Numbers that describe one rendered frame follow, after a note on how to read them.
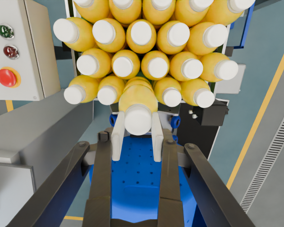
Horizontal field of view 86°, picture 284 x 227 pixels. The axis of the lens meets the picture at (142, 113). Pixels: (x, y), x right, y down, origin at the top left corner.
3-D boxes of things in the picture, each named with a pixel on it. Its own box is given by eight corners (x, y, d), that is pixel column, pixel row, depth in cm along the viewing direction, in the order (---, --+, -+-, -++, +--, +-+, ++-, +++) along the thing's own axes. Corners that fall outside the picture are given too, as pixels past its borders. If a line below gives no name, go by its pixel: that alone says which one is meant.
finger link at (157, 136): (156, 136, 14) (163, 137, 14) (152, 111, 21) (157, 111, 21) (153, 162, 16) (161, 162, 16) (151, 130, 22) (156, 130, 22)
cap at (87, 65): (97, 75, 33) (94, 77, 31) (79, 72, 33) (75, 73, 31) (99, 57, 32) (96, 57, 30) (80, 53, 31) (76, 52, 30)
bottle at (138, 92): (119, 85, 39) (104, 111, 22) (142, 70, 38) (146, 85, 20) (134, 106, 41) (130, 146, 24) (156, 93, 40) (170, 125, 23)
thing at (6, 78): (3, 85, 32) (-2, 87, 31) (-2, 68, 31) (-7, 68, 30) (20, 86, 32) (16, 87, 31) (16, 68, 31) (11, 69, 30)
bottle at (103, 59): (116, 74, 51) (103, 84, 34) (95, 70, 50) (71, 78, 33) (119, 52, 48) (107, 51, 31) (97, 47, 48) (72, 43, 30)
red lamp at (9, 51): (8, 57, 30) (2, 57, 29) (4, 45, 29) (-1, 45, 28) (19, 58, 30) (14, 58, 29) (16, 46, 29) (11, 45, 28)
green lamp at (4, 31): (2, 38, 29) (-3, 37, 28) (-1, 24, 28) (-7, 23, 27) (14, 38, 29) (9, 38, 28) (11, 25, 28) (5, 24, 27)
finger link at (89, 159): (109, 167, 14) (75, 166, 14) (116, 138, 18) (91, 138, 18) (108, 153, 13) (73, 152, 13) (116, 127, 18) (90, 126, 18)
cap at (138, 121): (119, 114, 22) (118, 119, 20) (142, 100, 21) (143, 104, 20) (134, 133, 23) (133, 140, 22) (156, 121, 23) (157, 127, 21)
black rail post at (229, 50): (211, 56, 49) (223, 57, 41) (213, 47, 48) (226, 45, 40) (217, 57, 49) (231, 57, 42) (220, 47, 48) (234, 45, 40)
